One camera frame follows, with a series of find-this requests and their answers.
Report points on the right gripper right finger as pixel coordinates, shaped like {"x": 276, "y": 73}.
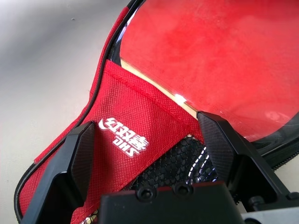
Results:
{"x": 231, "y": 154}

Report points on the red ping-pong paddle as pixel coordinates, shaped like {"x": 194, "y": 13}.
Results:
{"x": 210, "y": 58}

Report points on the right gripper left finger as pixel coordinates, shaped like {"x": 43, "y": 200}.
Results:
{"x": 70, "y": 163}

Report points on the red black paddle case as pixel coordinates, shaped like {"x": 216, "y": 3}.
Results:
{"x": 130, "y": 105}

